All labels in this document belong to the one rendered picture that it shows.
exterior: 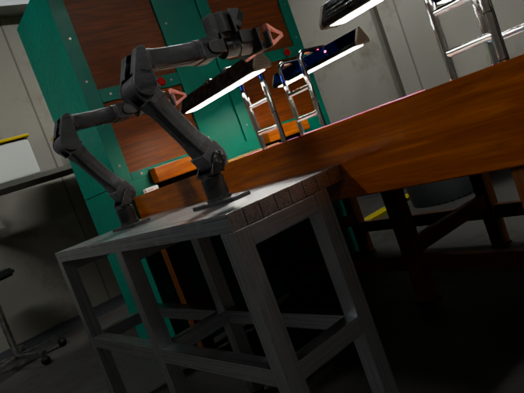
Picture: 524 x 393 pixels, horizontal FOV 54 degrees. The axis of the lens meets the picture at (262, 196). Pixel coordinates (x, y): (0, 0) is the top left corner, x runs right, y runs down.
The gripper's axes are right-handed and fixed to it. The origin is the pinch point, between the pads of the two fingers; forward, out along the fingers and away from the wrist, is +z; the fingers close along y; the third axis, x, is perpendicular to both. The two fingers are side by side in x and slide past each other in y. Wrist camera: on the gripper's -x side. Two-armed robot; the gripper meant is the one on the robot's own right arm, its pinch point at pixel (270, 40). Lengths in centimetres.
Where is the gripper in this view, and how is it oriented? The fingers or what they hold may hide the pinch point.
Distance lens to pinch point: 166.7
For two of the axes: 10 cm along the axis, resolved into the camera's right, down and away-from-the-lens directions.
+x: 3.3, 9.4, 0.8
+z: 7.3, -3.1, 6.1
